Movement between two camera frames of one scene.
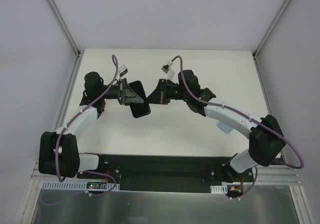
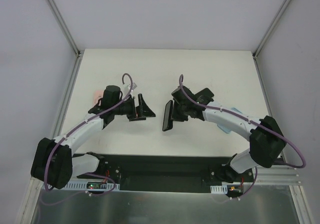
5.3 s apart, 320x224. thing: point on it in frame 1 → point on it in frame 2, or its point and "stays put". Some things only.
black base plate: [166, 173] stays put
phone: [225, 128] stays put
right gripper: [162, 91] → [175, 113]
